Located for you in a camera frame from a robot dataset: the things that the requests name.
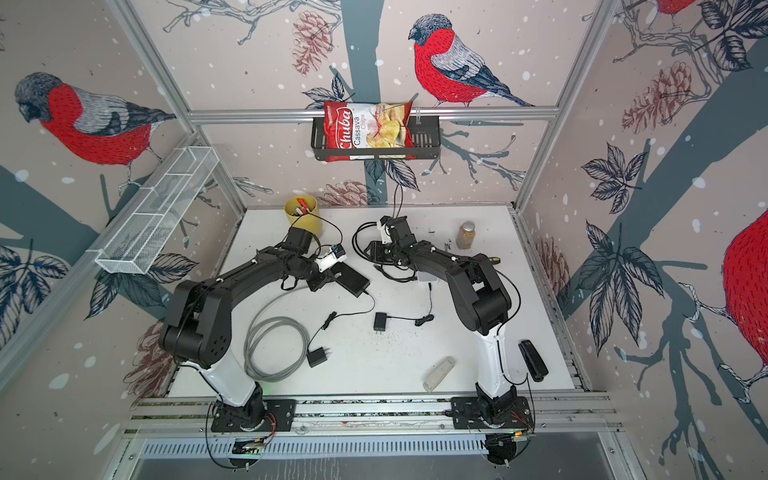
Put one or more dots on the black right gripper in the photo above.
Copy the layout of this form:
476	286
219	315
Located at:
375	251

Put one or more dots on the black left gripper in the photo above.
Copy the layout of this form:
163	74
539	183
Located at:
324	277

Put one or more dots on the black ribbed power brick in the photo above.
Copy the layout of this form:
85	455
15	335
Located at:
350	279

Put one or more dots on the black wall plug adapter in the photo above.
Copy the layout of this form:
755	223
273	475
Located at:
317	356

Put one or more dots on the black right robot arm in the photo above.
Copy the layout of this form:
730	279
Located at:
481	302

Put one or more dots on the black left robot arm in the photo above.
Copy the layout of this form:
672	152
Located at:
198	328

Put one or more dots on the yellow pen cup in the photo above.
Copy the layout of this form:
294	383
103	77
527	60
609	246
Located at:
301	211

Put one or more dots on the red cassava chips bag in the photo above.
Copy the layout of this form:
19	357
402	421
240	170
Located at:
354	126

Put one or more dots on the beige power strip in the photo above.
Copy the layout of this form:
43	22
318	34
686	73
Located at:
438	373

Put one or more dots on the black stapler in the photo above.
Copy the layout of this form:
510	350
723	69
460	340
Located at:
535	364

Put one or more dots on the black wire wall basket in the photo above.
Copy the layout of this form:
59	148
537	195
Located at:
425	135

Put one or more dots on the white mesh wall shelf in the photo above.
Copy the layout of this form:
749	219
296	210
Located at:
139	241

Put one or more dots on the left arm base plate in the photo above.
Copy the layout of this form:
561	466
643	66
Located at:
257	415

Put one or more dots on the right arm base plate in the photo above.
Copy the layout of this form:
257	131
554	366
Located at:
472	413

